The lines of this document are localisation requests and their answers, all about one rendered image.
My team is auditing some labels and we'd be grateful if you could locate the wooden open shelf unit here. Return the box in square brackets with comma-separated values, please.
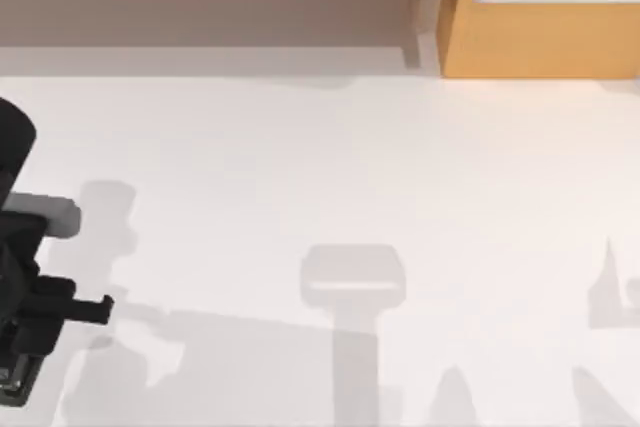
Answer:
[0, 0, 451, 70]

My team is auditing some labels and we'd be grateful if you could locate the wooden cupboard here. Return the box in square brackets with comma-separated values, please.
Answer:
[436, 0, 640, 81]

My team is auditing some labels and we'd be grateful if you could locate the wooden drawer front with handle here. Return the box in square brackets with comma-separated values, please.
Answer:
[442, 0, 640, 80]

